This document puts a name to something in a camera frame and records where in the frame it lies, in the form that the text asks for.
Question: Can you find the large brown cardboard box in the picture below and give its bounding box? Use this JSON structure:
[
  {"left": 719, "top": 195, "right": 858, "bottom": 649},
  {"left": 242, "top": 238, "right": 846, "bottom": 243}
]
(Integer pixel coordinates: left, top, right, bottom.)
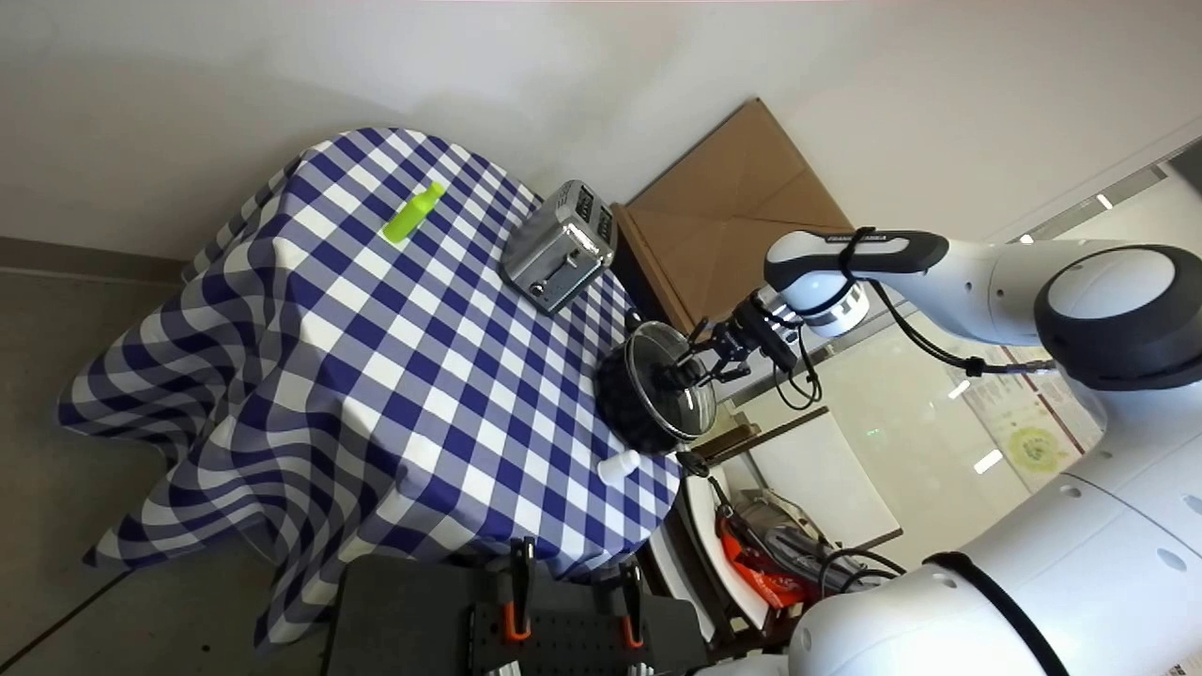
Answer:
[{"left": 615, "top": 99, "right": 853, "bottom": 332}]

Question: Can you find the green plastic bottle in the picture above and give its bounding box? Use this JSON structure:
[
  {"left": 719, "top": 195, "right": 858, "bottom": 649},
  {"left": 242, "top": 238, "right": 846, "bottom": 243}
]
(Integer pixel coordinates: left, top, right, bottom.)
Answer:
[{"left": 385, "top": 182, "right": 446, "bottom": 243}]

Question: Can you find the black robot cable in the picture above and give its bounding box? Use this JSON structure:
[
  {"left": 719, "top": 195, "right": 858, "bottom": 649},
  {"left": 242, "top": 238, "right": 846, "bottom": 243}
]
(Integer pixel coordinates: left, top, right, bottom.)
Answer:
[{"left": 836, "top": 223, "right": 1064, "bottom": 380}]

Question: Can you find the black perforated base board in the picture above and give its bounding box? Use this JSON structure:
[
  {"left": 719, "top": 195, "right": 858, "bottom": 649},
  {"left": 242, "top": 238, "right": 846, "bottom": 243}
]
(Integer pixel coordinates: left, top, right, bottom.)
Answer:
[{"left": 325, "top": 560, "right": 712, "bottom": 676}]

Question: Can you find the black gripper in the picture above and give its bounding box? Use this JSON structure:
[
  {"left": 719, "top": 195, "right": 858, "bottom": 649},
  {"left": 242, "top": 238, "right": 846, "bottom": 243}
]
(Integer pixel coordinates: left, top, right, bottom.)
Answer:
[{"left": 675, "top": 298, "right": 801, "bottom": 386}]

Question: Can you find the orange tool on plate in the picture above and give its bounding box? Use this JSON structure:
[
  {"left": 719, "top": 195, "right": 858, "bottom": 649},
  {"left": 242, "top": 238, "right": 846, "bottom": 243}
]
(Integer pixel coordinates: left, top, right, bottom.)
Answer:
[{"left": 719, "top": 490, "right": 831, "bottom": 611}]

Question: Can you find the black cooking pot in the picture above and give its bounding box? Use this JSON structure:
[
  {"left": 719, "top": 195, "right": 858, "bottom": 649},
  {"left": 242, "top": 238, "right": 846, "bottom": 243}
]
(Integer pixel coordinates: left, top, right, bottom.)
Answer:
[{"left": 595, "top": 345, "right": 668, "bottom": 456}]

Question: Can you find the black glass pot lid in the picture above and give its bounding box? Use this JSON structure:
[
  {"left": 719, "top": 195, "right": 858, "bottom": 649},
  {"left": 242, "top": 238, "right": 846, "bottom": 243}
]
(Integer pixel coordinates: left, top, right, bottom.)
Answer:
[{"left": 619, "top": 321, "right": 719, "bottom": 451}]

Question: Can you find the blue white checkered tablecloth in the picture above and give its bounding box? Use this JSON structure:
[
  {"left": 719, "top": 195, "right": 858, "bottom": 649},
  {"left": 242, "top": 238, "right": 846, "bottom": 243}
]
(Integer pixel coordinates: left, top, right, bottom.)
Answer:
[{"left": 58, "top": 127, "right": 682, "bottom": 646}]

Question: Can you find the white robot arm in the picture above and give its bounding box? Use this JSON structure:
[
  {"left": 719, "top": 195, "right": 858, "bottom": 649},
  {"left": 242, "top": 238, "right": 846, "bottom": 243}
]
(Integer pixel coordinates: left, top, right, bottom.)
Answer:
[{"left": 694, "top": 228, "right": 1202, "bottom": 676}]

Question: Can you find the silver toaster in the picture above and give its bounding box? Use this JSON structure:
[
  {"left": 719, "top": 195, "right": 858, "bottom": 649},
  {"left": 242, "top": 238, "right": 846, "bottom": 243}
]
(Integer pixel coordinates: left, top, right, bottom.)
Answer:
[{"left": 504, "top": 182, "right": 615, "bottom": 315}]

